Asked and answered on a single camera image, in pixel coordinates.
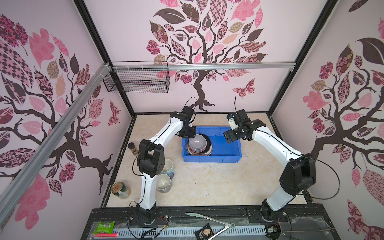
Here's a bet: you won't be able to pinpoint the sunburst pattern white plate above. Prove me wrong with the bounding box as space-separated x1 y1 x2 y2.
186 142 213 156

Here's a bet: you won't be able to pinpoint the green handled metal tongs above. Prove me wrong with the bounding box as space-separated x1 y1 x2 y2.
185 212 236 240

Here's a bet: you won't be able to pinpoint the black wire basket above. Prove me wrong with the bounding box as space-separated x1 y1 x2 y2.
103 60 171 94

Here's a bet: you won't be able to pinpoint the dark snack packet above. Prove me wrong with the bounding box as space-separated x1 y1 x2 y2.
195 223 215 240

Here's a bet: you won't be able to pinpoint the pink marker pen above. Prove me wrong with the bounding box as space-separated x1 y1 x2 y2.
94 233 119 238

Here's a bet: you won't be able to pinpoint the small dark spice jar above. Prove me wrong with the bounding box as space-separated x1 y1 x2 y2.
127 142 139 156

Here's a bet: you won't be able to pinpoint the green drink can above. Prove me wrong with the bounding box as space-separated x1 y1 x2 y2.
111 182 131 199

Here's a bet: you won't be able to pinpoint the lavender mug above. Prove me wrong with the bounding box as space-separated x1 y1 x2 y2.
156 173 175 193

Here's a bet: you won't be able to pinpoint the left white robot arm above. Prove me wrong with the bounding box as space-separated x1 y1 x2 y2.
136 106 196 223

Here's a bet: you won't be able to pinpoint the blue plastic bin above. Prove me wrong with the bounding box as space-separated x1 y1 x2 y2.
182 126 242 164

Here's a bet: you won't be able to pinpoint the green snack packet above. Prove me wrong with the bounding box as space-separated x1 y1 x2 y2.
94 221 115 235

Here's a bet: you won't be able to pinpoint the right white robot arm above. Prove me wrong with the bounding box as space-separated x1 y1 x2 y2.
224 110 316 222

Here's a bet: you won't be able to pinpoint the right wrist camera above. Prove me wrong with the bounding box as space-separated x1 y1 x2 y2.
227 114 238 130

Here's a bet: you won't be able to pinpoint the light blue mug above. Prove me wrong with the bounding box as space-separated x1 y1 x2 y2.
162 159 175 179

